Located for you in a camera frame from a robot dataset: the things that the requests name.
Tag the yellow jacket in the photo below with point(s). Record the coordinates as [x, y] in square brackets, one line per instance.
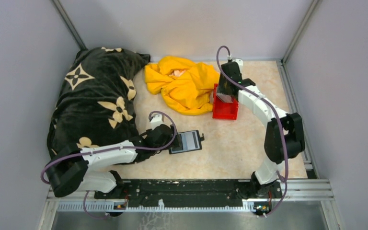
[185, 86]

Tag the red plastic bin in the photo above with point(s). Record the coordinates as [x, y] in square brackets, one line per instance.
[222, 110]

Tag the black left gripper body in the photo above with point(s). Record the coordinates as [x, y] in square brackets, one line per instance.
[171, 137]

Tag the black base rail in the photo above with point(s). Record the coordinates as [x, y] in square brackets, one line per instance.
[190, 193]

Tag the silver grey credit card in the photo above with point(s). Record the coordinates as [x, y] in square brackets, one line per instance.
[190, 141]

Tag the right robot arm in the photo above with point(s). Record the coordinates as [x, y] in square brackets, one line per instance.
[284, 136]

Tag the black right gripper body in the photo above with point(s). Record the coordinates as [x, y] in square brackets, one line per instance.
[222, 88]

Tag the black floral blanket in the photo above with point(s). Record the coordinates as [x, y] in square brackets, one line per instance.
[95, 106]

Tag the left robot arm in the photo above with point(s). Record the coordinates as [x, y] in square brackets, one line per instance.
[78, 169]

